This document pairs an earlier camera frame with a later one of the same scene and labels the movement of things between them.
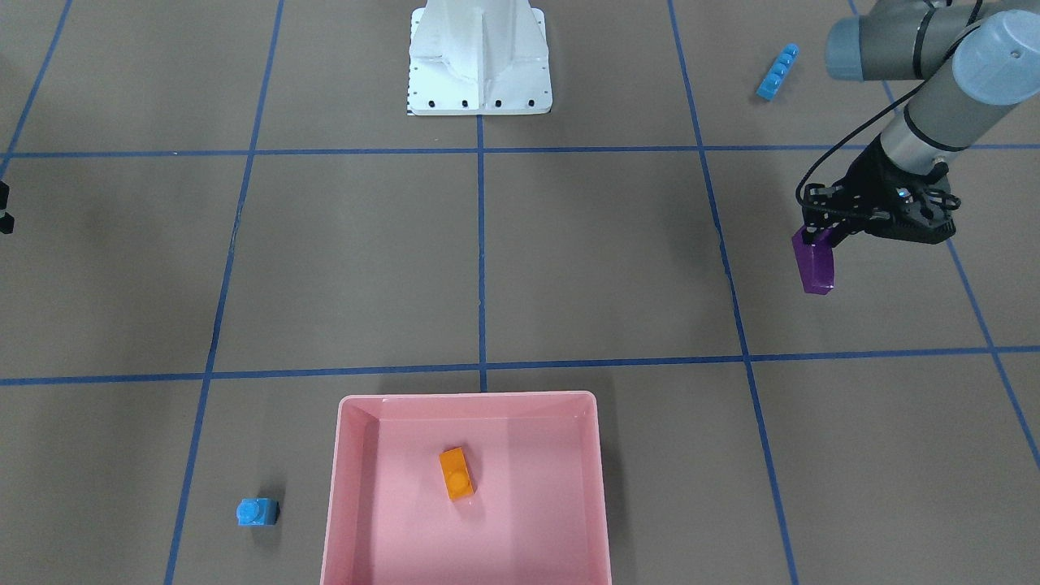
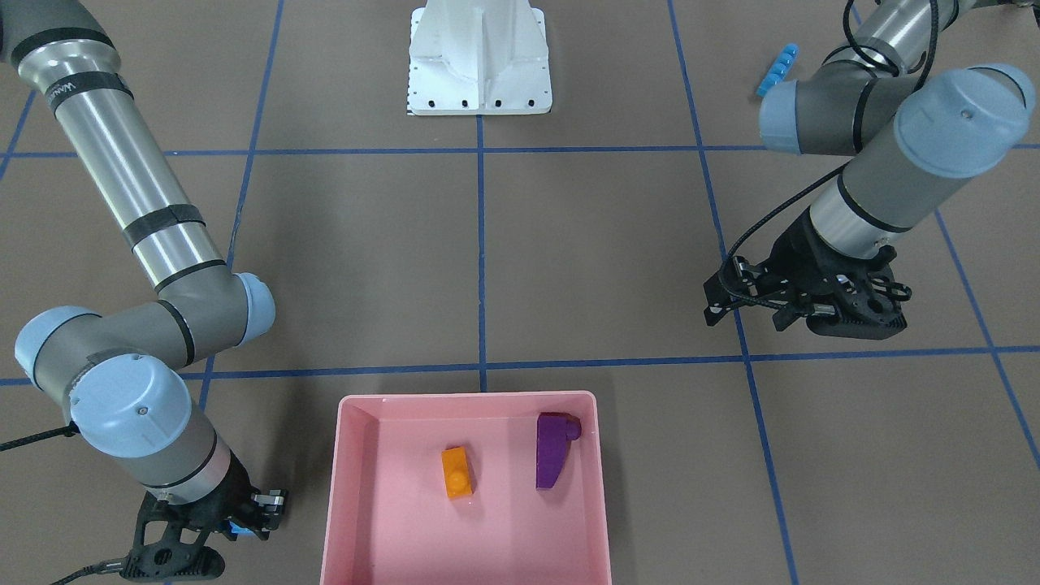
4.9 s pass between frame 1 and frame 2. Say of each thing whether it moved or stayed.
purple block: moved
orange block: stayed
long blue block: stayed
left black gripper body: moved
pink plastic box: stayed
